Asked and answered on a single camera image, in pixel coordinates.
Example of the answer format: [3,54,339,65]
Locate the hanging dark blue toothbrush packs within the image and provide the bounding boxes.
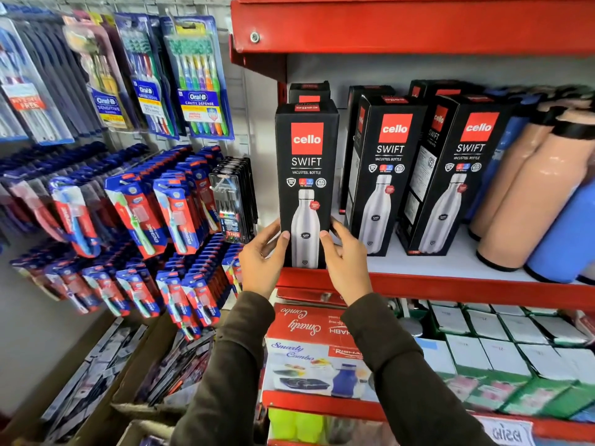
[0,2,107,147]

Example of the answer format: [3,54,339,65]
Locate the red white lunchbox combo box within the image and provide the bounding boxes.
[262,302,378,404]

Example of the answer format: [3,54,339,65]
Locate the green toothbrush multipack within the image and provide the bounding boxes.
[161,15,235,142]

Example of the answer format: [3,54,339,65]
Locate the peach bottle with black band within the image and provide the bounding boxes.
[468,98,565,242]
[476,108,595,273]

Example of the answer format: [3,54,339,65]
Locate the person's left forearm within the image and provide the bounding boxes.
[170,291,276,446]

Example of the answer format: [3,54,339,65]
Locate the black steel bottle carton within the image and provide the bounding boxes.
[275,99,340,270]

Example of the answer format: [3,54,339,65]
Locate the pile of dark toothbrush packets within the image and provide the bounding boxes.
[134,329,217,407]

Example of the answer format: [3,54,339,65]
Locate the person's right hand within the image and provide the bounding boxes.
[319,218,374,306]

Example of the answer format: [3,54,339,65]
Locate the red metal shelf rack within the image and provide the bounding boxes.
[230,0,595,446]

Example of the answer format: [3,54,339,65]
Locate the row of black bottle boxes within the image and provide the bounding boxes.
[289,79,513,257]

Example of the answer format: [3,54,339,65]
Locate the yellow toothbrush pack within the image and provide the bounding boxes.
[62,14,136,133]

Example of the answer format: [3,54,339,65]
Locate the rows of white green boxes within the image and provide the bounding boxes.
[413,299,595,422]

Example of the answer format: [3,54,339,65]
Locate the pile of grey toothbrush packets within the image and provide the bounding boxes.
[39,317,149,444]

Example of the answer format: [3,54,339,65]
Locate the person's left hand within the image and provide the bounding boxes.
[239,219,291,300]

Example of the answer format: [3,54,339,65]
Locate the flat red box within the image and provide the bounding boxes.
[276,286,348,308]

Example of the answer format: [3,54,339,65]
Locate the white shelf price label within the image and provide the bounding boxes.
[473,414,536,446]

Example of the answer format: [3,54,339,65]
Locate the brown cardboard box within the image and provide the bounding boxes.
[0,310,179,446]
[111,320,224,446]

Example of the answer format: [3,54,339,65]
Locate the neon yellow bottle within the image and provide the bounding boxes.
[296,411,326,444]
[268,408,298,442]

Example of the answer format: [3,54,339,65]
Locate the stack of black toothbrush packs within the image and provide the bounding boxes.
[208,156,259,245]

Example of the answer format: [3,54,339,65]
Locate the white wire grid panel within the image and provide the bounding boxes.
[0,0,254,158]

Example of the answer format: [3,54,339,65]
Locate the blue toothbrush multipack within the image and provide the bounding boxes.
[113,13,180,140]

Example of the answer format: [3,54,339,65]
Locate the person's right forearm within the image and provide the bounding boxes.
[340,293,499,446]

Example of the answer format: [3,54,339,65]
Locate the rows of red blue toothbrush packets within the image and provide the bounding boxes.
[0,142,245,343]

